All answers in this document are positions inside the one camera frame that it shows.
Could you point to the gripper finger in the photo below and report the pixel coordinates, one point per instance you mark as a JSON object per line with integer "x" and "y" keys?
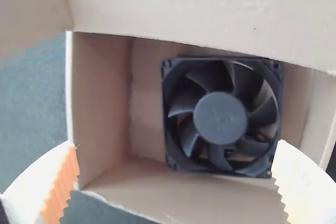
{"x": 39, "y": 182}
{"x": 307, "y": 187}

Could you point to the cardboard box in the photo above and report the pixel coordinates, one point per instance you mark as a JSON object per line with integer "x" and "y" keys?
{"x": 105, "y": 90}

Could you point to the black square fan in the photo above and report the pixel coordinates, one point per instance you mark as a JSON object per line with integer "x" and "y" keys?
{"x": 220, "y": 121}

